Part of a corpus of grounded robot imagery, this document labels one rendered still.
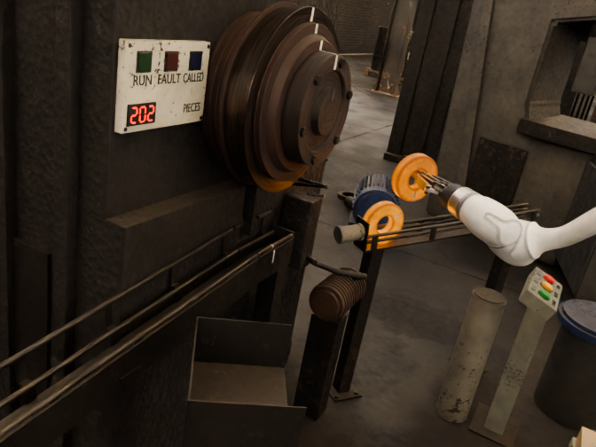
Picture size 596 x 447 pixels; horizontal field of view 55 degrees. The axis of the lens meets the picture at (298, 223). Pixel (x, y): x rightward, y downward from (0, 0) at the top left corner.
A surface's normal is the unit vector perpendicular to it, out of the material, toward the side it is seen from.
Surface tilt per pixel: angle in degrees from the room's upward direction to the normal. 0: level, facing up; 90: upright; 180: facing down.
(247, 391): 5
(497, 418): 90
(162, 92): 90
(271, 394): 5
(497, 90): 90
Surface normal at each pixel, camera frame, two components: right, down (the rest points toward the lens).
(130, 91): 0.86, 0.32
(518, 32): -0.67, 0.17
